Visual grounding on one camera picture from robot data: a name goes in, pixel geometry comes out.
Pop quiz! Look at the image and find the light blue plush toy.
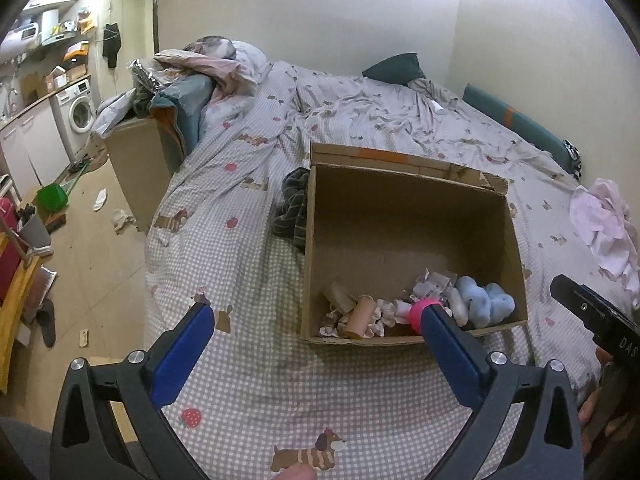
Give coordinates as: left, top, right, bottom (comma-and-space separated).
454, 276, 515, 330

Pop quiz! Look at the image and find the white satin scrunchie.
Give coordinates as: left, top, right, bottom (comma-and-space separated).
395, 287, 469, 327

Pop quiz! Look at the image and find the mauve lace-trimmed scrunchie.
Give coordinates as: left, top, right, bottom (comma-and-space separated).
319, 299, 397, 339

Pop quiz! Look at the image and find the tan sock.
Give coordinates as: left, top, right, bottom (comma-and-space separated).
344, 295, 378, 339

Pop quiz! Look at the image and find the operator right hand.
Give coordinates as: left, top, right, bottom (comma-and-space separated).
578, 347, 613, 430

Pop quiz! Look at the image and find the operator left thumb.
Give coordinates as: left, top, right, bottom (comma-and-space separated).
272, 463, 317, 480

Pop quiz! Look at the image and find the pink white crumpled cloth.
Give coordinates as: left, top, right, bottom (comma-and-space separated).
570, 178, 639, 310

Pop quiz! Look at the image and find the black slipper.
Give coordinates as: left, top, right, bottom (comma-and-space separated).
36, 298, 56, 348

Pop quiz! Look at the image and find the checkered dachshund print bedspread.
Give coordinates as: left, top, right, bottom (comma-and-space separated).
142, 58, 637, 480

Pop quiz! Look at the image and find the grey plastic cup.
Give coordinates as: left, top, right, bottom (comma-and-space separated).
17, 204, 51, 248

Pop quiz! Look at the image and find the grey white patterned cloth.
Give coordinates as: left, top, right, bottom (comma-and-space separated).
410, 269, 458, 301

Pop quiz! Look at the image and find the green plastic dustpan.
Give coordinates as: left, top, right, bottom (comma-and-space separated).
37, 183, 68, 212

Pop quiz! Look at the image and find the teal bolster cushion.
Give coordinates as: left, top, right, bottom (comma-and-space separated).
462, 84, 582, 181

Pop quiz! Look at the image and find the dark striped cloth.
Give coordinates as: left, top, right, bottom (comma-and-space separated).
271, 167, 310, 254

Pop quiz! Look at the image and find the brown cardboard side box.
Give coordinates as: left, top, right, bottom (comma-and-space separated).
105, 118, 171, 234

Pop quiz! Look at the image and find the open cardboard box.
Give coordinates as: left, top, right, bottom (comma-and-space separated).
299, 143, 528, 344

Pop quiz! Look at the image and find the teal folded blanket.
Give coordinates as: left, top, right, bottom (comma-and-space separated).
149, 74, 216, 158

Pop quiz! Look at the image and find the white washing machine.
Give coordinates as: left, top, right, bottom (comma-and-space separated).
50, 77, 96, 162

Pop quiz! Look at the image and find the pink white rumpled duvet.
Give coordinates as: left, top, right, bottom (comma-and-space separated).
129, 36, 268, 96

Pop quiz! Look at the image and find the dark green pillow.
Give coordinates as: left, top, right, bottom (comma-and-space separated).
362, 52, 425, 86

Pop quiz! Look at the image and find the black hanging garment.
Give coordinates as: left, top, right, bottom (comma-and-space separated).
102, 23, 122, 70

